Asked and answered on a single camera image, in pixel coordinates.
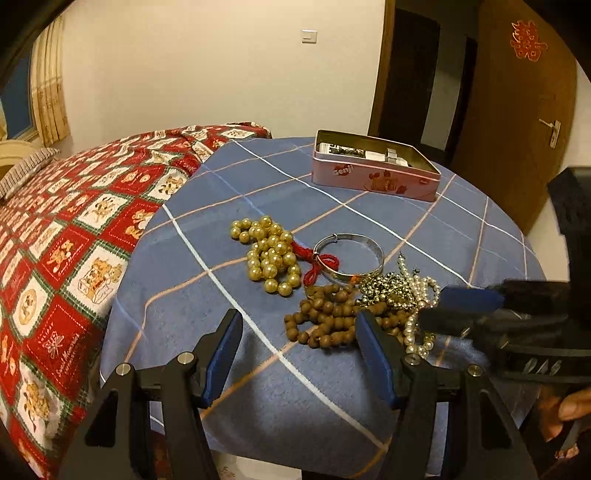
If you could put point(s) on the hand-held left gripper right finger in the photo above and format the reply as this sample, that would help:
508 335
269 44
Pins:
376 362

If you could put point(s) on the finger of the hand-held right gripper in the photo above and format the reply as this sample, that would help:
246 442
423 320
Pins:
471 300
448 321

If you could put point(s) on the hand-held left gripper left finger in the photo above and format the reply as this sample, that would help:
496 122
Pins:
224 360

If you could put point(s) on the silver bangle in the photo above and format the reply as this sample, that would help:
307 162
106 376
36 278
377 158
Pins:
342 276

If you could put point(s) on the pink tin box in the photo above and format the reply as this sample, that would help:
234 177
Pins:
351 177

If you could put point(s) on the person's right hand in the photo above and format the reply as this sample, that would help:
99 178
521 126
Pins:
575 406

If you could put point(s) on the brown wooden door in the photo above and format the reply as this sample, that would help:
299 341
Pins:
508 115

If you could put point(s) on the blue checked tablecloth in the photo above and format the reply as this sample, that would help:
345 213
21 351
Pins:
207 207

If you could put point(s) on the small white box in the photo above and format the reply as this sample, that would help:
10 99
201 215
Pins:
392 156

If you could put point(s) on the red paper door decoration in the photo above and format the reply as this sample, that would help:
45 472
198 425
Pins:
526 41

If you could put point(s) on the red printed bedspread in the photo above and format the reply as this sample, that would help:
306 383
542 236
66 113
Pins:
69 230

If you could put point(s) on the striped pillow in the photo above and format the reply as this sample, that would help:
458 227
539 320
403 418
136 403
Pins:
27 168

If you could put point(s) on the cream wooden headboard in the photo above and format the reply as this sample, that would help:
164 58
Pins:
14 150

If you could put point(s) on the beige patterned curtain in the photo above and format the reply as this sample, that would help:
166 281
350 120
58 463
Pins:
48 92

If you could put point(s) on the window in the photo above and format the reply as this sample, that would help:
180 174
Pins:
16 92

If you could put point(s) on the brown door frame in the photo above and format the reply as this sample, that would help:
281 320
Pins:
381 69

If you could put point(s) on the white light switch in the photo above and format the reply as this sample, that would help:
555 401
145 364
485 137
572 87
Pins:
309 36

